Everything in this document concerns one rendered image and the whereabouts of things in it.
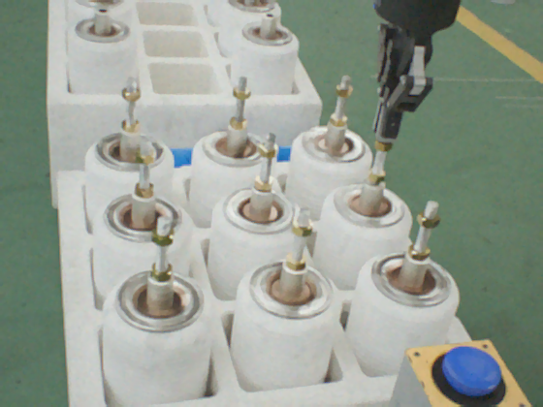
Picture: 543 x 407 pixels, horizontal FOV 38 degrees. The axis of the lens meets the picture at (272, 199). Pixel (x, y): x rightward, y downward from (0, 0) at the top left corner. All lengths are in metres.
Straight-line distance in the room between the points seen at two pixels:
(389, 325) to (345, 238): 0.12
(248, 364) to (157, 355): 0.10
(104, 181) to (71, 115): 0.28
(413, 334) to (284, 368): 0.12
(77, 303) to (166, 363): 0.15
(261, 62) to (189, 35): 0.23
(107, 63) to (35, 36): 0.62
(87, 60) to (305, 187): 0.38
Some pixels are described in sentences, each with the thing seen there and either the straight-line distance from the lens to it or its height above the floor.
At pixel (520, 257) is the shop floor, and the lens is 1.27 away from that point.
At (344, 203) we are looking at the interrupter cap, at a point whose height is 0.25.
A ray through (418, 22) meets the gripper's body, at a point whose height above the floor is 0.47.
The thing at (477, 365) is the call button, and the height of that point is 0.33.
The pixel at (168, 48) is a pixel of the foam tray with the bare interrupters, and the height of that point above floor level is 0.15.
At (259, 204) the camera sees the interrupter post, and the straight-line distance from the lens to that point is 0.78.
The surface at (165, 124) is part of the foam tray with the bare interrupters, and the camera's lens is 1.13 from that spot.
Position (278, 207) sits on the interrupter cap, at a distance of 0.80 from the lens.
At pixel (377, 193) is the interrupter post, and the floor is 0.27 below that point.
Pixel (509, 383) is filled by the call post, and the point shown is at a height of 0.31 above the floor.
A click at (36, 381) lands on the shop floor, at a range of 0.97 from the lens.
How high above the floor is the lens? 0.72
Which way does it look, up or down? 35 degrees down
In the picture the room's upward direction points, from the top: 8 degrees clockwise
